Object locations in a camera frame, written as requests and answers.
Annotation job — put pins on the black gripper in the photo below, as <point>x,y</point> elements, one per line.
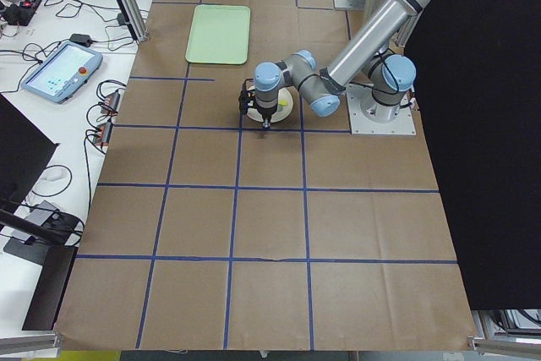
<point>266,114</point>

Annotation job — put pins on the white round plate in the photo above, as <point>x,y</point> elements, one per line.
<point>281,112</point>

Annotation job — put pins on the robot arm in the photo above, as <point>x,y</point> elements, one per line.
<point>367,52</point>

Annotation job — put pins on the light green tray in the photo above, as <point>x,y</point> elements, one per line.
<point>219,34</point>

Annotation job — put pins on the black power adapter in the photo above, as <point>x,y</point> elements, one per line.
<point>81,39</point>

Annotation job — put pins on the near teach pendant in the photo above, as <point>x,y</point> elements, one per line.
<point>61,75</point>

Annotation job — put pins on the black monitor stand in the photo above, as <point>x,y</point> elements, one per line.
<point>40,238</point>

